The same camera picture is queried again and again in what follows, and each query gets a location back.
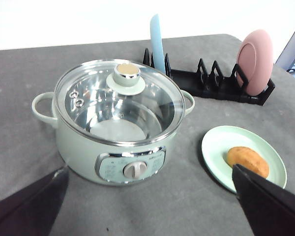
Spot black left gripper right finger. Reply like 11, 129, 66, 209
232, 164, 295, 236

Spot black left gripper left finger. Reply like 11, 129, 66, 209
0, 166, 69, 236

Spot brown potato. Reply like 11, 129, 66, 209
227, 147, 269, 178

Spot green plate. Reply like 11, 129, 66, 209
201, 125, 288, 193

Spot glass pot lid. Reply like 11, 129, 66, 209
55, 59, 186, 146

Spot green electric steamer pot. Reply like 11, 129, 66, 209
31, 59, 195, 185

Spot blue plate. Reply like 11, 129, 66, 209
150, 14, 165, 74

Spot black dish rack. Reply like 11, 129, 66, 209
142, 48, 276, 106

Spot dark monitor edge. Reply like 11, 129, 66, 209
276, 32, 295, 70

